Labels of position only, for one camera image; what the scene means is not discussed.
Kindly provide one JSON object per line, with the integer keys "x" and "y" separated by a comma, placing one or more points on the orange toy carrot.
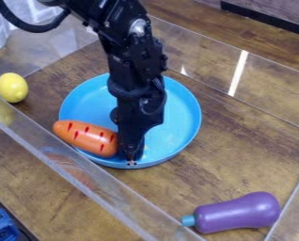
{"x": 89, "y": 137}

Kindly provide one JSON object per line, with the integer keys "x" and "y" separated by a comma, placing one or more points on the clear acrylic barrier wall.
{"x": 123, "y": 202}

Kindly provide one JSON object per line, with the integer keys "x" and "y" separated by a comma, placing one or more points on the purple toy eggplant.
{"x": 255, "y": 210}

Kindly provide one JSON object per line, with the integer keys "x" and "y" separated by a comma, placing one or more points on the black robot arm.
{"x": 137, "y": 63}

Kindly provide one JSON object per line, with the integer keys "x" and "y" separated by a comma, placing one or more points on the yellow toy lemon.
{"x": 14, "y": 87}

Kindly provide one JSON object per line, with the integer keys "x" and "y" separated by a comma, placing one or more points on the blue plastic crate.
{"x": 8, "y": 230}

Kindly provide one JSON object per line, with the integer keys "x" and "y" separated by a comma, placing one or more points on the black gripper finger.
{"x": 131, "y": 153}

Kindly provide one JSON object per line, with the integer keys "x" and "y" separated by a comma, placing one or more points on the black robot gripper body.
{"x": 141, "y": 108}

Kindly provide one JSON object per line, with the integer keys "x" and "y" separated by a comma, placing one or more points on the blue plastic plate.
{"x": 90, "y": 103}

